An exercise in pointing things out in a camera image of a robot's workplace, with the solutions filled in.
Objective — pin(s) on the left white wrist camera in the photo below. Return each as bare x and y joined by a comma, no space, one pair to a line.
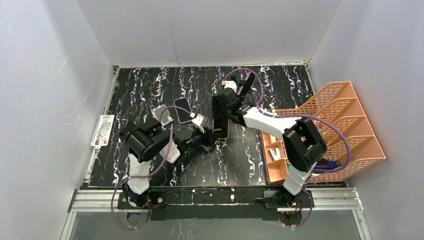
198,120

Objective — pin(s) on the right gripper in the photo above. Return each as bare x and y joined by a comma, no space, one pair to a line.
215,104

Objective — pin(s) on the phone with purple clear case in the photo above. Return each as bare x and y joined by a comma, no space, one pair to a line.
246,85

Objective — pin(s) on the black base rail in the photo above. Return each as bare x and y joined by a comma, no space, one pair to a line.
266,202

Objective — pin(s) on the orange mesh file rack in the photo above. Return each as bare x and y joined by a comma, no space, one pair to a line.
338,104

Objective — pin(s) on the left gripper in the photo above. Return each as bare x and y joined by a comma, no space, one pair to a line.
208,136

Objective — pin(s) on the orange desk organizer tray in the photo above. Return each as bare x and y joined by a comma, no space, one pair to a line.
275,159

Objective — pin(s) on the white label card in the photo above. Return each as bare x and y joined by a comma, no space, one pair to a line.
102,131

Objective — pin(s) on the phone with lilac case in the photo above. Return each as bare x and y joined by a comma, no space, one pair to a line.
183,110

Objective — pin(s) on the blue stapler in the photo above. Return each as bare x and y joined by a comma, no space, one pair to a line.
325,164

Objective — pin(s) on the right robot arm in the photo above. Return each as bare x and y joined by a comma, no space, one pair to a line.
304,146

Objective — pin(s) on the phone with pink case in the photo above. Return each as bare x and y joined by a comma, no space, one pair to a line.
222,129

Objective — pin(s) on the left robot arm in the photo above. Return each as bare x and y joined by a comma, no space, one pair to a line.
148,140

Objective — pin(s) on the black round phone stand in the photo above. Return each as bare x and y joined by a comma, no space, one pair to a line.
238,84

